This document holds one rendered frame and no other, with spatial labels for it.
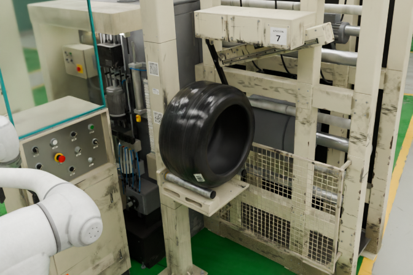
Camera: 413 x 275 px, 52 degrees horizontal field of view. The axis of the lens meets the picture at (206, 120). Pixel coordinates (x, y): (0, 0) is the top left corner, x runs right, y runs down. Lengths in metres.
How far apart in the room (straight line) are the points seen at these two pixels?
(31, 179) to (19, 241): 0.29
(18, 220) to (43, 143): 1.35
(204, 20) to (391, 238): 2.21
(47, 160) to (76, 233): 1.39
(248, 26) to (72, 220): 1.42
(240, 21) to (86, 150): 1.15
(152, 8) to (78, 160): 0.97
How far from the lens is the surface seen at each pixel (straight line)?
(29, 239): 1.04
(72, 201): 1.10
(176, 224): 2.72
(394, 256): 3.42
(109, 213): 2.75
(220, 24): 2.26
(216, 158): 2.50
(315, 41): 2.13
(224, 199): 2.38
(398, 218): 3.81
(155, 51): 2.26
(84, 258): 2.78
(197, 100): 2.06
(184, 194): 2.34
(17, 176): 1.33
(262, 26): 2.12
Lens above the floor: 2.13
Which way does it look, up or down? 23 degrees down
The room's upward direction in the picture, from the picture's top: 3 degrees counter-clockwise
